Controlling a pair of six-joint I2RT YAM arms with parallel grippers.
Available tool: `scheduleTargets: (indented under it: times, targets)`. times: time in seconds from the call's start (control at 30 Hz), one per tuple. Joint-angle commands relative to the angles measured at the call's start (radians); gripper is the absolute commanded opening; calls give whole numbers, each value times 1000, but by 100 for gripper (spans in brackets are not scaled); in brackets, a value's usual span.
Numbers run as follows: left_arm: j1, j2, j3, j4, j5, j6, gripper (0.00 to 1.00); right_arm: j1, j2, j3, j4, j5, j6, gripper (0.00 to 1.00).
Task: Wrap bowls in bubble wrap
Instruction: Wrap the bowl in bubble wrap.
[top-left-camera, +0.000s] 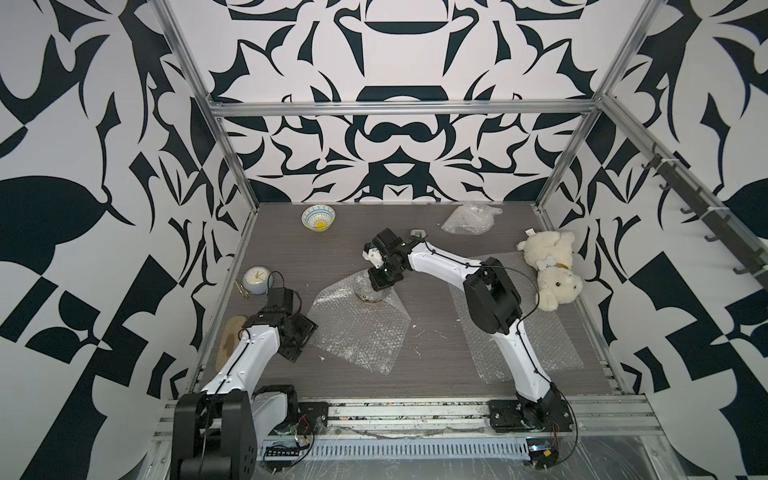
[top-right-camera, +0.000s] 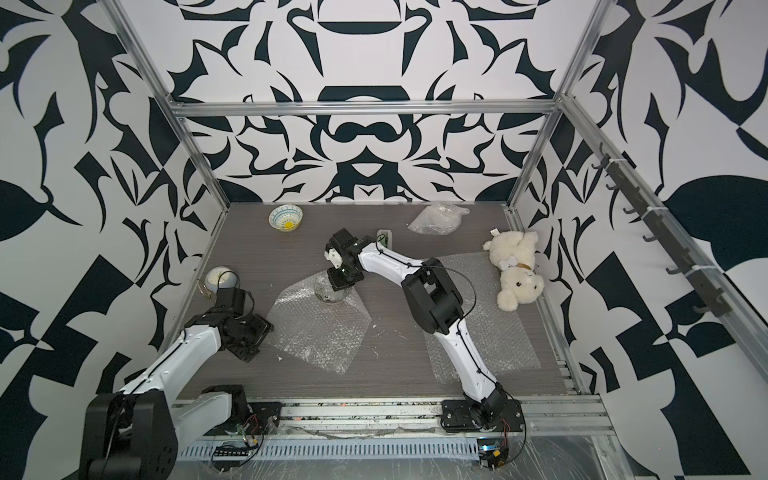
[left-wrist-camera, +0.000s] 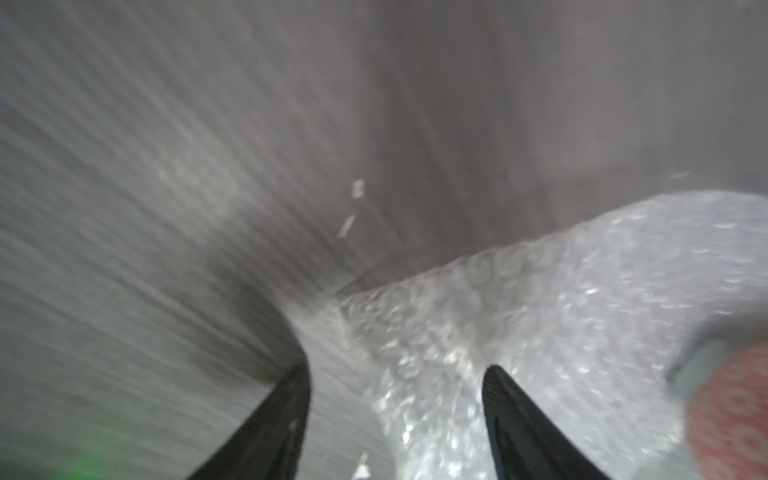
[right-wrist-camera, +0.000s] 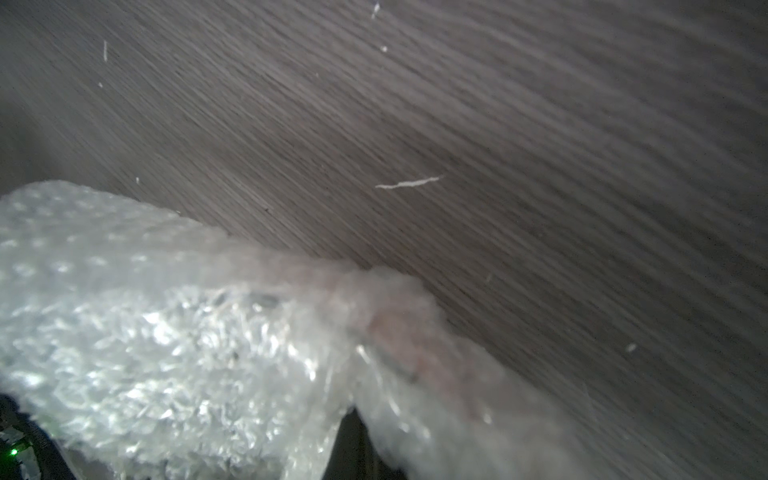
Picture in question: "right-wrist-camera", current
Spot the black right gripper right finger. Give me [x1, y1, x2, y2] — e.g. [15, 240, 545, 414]
[322, 410, 407, 480]

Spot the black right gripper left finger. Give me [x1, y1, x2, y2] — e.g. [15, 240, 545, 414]
[1, 394, 76, 480]

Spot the bubble wrap sheet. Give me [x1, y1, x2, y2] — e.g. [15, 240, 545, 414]
[1, 181, 589, 479]

